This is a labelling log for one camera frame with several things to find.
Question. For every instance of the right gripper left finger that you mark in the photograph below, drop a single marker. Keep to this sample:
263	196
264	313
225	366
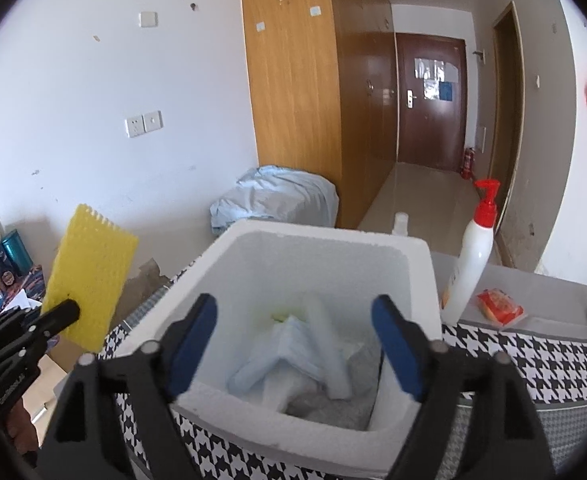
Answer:
85	439

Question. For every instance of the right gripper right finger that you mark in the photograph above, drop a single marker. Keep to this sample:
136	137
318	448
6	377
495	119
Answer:
505	437

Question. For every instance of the grey sock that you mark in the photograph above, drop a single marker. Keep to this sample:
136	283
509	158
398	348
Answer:
354	413

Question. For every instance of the houndstooth table cloth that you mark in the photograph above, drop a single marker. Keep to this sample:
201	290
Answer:
553	370

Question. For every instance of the blue surgical mask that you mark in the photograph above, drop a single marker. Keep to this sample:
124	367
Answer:
290	342

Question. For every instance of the wall light switch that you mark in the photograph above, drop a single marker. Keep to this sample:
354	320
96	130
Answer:
148	19

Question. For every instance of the yellow foam net sleeve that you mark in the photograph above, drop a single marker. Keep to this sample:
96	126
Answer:
90	268

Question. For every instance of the white foam sheet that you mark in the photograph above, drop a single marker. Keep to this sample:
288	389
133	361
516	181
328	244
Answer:
284	383

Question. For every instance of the person left hand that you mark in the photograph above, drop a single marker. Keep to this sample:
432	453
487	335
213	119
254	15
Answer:
21	431

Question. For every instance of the white pump lotion bottle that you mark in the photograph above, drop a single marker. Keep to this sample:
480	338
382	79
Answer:
476	248

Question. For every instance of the red fire extinguisher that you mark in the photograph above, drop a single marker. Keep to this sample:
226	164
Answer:
467	165

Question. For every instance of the red snack packet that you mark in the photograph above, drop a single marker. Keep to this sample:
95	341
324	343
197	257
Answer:
499	309

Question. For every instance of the wall power sockets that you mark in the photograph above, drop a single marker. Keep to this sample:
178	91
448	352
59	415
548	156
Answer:
144	123

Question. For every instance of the green pink plastic bag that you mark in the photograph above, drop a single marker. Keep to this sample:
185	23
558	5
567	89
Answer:
281	317

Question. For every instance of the white foam stick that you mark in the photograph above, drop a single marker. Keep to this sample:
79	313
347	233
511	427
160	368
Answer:
336	374

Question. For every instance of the side door frame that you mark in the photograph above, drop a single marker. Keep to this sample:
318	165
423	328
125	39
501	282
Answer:
509	102

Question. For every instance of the bottles on floor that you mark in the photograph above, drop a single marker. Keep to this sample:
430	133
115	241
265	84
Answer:
22	283

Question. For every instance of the blue spray bottle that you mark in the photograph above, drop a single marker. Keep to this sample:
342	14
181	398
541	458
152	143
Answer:
400	224

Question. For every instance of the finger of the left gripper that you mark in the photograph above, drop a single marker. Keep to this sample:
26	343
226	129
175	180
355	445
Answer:
53	322

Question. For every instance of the wooden wardrobe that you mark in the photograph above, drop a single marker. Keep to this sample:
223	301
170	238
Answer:
321	75

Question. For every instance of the dark brown entrance door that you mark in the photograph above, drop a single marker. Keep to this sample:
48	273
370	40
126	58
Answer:
433	98

